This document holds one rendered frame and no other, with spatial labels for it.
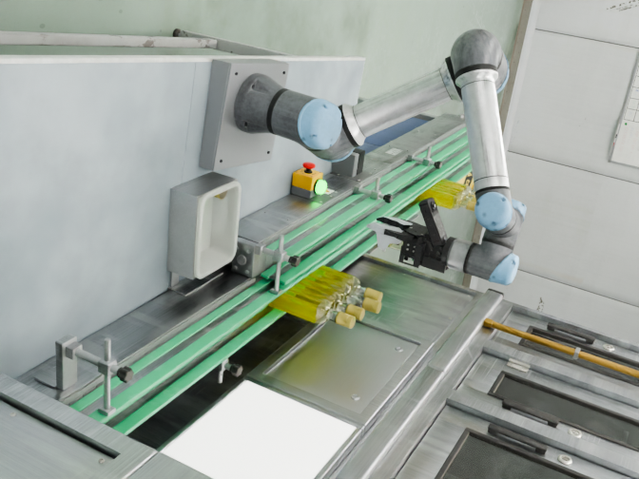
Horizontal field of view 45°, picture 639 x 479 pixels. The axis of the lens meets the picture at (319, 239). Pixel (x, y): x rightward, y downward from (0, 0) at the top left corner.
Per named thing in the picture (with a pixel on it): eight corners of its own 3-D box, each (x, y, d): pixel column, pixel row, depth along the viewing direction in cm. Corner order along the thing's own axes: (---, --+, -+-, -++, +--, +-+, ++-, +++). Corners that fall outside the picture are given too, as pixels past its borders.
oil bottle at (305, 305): (255, 301, 214) (323, 327, 206) (257, 283, 212) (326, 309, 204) (266, 295, 219) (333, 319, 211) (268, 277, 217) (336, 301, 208)
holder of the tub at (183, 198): (165, 289, 197) (191, 299, 194) (170, 187, 186) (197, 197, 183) (206, 266, 211) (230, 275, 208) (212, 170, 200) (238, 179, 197)
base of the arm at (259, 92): (240, 72, 188) (274, 83, 184) (273, 72, 200) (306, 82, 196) (229, 133, 192) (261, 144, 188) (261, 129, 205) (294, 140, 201)
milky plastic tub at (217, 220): (167, 272, 194) (196, 282, 191) (171, 187, 185) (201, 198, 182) (208, 249, 209) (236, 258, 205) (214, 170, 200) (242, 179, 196)
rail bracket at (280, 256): (250, 286, 208) (291, 301, 203) (256, 228, 201) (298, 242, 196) (256, 282, 210) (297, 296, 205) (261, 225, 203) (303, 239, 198)
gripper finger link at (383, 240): (360, 246, 189) (398, 255, 188) (364, 224, 187) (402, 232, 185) (363, 242, 192) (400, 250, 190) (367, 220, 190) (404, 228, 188)
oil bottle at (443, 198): (406, 197, 304) (474, 217, 293) (408, 183, 301) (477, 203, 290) (412, 193, 308) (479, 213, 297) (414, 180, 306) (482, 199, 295)
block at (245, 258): (228, 272, 210) (250, 279, 207) (231, 239, 206) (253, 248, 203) (236, 267, 213) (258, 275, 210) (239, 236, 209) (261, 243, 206)
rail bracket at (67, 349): (34, 386, 158) (120, 429, 149) (31, 314, 151) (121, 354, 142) (51, 375, 162) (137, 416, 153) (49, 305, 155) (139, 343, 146)
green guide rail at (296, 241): (261, 252, 208) (288, 260, 205) (262, 248, 208) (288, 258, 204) (469, 125, 352) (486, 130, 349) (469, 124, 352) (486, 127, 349)
